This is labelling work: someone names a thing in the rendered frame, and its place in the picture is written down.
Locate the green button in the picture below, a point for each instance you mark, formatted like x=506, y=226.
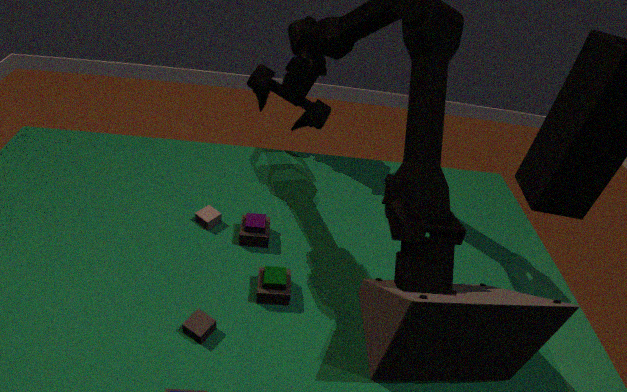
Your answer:
x=274, y=285

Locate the tan cube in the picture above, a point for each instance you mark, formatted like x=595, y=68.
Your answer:
x=208, y=217

